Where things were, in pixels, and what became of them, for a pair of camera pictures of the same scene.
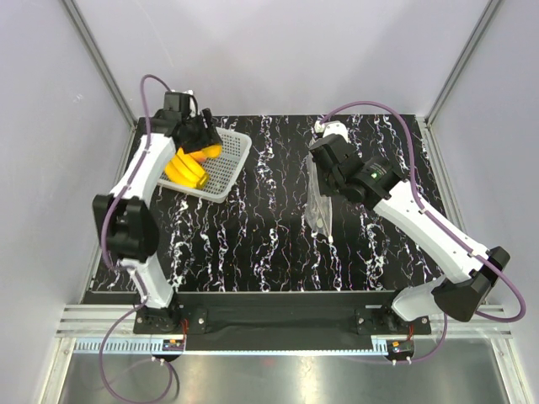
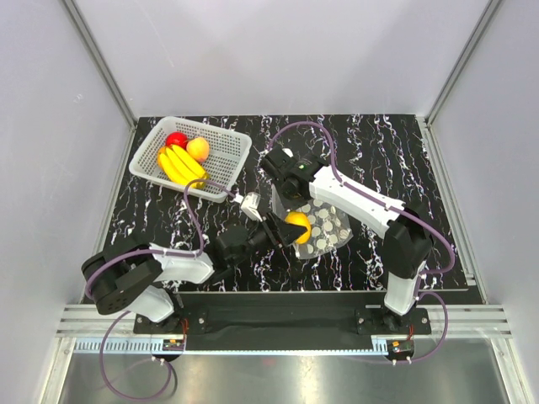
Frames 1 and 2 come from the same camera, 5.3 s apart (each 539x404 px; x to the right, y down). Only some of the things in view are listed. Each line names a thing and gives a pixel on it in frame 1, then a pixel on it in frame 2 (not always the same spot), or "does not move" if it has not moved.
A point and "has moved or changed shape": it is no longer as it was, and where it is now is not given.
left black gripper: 210,136 → 279,236
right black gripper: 320,174 → 289,204
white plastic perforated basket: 222,169 does not move
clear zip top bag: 317,207 has moved or changed shape
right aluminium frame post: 461,61 does not move
